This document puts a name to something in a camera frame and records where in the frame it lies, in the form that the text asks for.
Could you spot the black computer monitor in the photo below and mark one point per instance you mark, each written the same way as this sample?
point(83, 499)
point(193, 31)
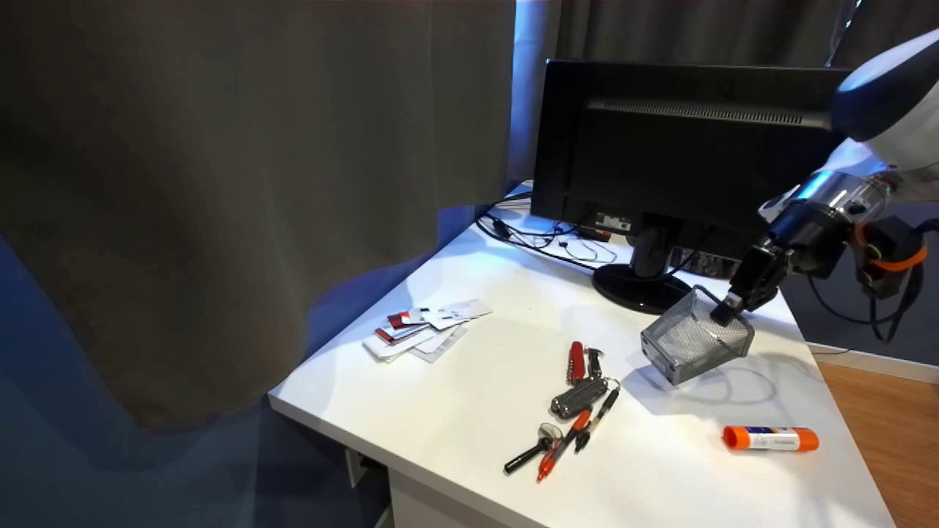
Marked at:
point(676, 157)

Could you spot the black flat usb device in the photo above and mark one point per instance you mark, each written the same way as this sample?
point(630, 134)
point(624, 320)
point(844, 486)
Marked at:
point(577, 396)

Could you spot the grey mesh basket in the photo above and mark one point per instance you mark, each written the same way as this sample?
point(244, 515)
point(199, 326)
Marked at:
point(685, 341)

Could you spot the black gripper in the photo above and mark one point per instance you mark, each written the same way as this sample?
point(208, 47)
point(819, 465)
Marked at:
point(756, 282)

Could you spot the white red cards pile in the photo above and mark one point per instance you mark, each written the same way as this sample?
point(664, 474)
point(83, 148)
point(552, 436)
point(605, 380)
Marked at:
point(425, 332)

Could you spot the grey curtain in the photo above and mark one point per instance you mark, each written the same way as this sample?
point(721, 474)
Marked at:
point(189, 178)

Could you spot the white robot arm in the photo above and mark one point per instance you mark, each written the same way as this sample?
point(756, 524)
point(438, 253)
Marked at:
point(890, 118)

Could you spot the red pocket knife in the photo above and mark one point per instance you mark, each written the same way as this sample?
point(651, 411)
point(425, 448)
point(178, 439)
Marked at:
point(577, 364)

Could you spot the black pen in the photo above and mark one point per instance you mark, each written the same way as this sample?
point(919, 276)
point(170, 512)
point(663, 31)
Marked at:
point(595, 424)

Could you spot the black white marker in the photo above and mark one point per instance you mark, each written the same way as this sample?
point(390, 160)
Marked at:
point(548, 436)

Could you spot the red pen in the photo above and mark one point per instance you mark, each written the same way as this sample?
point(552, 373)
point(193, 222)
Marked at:
point(558, 448)

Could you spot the orange glue stick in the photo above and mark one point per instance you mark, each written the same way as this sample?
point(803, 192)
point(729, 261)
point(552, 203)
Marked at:
point(768, 439)

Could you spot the white desk with drawers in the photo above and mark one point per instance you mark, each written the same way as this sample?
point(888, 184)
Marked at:
point(504, 390)

